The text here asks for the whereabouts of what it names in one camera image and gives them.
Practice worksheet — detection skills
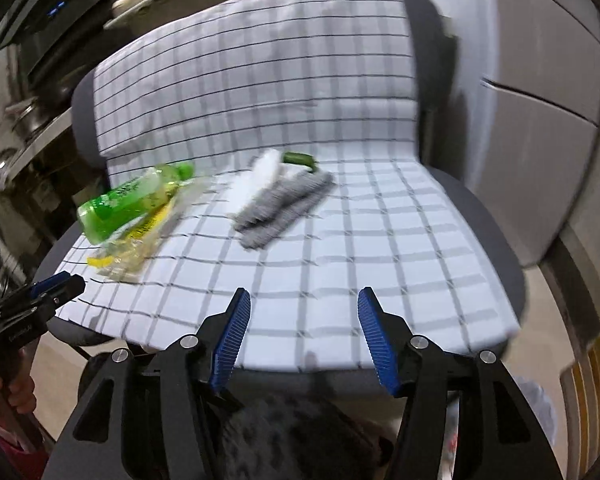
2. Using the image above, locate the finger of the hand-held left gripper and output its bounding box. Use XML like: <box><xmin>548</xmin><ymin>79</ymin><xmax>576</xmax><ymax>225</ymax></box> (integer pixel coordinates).
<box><xmin>0</xmin><ymin>277</ymin><xmax>87</xmax><ymax>322</ymax></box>
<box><xmin>0</xmin><ymin>271</ymin><xmax>75</xmax><ymax>311</ymax></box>

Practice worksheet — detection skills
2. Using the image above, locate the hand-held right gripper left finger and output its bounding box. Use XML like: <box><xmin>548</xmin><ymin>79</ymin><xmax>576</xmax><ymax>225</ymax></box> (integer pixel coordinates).
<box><xmin>42</xmin><ymin>287</ymin><xmax>253</xmax><ymax>480</ymax></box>

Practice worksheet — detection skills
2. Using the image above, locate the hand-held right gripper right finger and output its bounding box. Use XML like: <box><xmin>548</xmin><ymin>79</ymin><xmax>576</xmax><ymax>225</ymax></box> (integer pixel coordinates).
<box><xmin>356</xmin><ymin>286</ymin><xmax>563</xmax><ymax>480</ymax></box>

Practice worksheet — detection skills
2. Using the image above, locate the green plastic bottle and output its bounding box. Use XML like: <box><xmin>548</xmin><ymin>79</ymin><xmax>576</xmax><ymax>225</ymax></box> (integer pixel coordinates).
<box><xmin>76</xmin><ymin>161</ymin><xmax>196</xmax><ymax>245</ymax></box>

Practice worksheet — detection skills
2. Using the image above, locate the person's left forearm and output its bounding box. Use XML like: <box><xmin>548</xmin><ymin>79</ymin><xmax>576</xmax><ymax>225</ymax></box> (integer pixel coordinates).
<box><xmin>0</xmin><ymin>402</ymin><xmax>48</xmax><ymax>463</ymax></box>

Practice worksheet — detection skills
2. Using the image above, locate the person's left hand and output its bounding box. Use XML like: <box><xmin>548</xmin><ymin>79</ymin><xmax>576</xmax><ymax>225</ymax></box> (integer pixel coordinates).
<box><xmin>0</xmin><ymin>357</ymin><xmax>37</xmax><ymax>417</ymax></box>

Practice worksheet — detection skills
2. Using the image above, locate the clear bag with yellow strip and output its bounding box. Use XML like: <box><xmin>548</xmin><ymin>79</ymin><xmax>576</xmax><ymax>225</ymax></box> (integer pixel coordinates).
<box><xmin>86</xmin><ymin>179</ymin><xmax>217</xmax><ymax>287</ymax></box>

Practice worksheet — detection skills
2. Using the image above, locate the yellow sachet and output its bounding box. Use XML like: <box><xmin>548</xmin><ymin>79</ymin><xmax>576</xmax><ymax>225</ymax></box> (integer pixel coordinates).
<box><xmin>124</xmin><ymin>199</ymin><xmax>179</xmax><ymax>242</ymax></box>

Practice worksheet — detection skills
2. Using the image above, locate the person's right leg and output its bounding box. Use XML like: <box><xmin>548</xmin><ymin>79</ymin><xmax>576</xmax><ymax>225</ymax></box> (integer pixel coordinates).
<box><xmin>219</xmin><ymin>390</ymin><xmax>382</xmax><ymax>480</ymax></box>

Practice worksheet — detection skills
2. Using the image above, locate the grey knit glove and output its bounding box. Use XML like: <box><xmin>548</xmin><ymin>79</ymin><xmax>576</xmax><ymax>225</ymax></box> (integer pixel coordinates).
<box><xmin>231</xmin><ymin>169</ymin><xmax>339</xmax><ymax>232</ymax></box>
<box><xmin>239</xmin><ymin>194</ymin><xmax>332</xmax><ymax>252</ymax></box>

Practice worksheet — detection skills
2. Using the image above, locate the steel stove counter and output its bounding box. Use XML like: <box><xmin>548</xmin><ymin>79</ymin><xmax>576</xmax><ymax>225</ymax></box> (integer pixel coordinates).
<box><xmin>9</xmin><ymin>105</ymin><xmax>77</xmax><ymax>172</ymax></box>

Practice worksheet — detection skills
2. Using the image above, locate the white fluffy cloth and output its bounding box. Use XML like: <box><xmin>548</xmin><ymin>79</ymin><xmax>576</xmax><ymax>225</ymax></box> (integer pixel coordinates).
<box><xmin>228</xmin><ymin>148</ymin><xmax>294</xmax><ymax>219</ymax></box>

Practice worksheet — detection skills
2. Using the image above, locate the steel pot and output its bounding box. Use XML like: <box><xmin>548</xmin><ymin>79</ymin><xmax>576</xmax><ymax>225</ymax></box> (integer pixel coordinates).
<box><xmin>4</xmin><ymin>95</ymin><xmax>47</xmax><ymax>142</ymax></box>

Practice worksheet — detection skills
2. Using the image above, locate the grey padded chair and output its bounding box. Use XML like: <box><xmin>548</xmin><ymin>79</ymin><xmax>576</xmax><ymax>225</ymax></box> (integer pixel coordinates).
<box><xmin>46</xmin><ymin>0</ymin><xmax>527</xmax><ymax>377</ymax></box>

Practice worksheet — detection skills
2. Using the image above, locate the small green plastic piece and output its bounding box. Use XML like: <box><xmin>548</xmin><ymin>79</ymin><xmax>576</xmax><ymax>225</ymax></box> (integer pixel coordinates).
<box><xmin>282</xmin><ymin>151</ymin><xmax>320</xmax><ymax>172</ymax></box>

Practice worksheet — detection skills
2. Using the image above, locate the yellow striped cardboard box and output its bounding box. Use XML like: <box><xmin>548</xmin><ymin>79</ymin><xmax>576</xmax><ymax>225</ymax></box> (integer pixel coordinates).
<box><xmin>559</xmin><ymin>330</ymin><xmax>600</xmax><ymax>463</ymax></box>

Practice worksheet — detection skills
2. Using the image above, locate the white black checkered cloth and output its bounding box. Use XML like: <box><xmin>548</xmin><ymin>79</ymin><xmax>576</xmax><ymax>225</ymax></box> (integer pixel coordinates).
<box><xmin>54</xmin><ymin>0</ymin><xmax>522</xmax><ymax>374</ymax></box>

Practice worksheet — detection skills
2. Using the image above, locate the black range hood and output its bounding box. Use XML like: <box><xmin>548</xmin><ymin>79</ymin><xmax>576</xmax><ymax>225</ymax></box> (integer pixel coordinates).
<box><xmin>0</xmin><ymin>0</ymin><xmax>122</xmax><ymax>92</ymax></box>

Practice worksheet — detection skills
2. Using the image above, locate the grey refrigerator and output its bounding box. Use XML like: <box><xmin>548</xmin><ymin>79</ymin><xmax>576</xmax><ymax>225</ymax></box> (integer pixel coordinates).
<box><xmin>449</xmin><ymin>0</ymin><xmax>600</xmax><ymax>272</ymax></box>

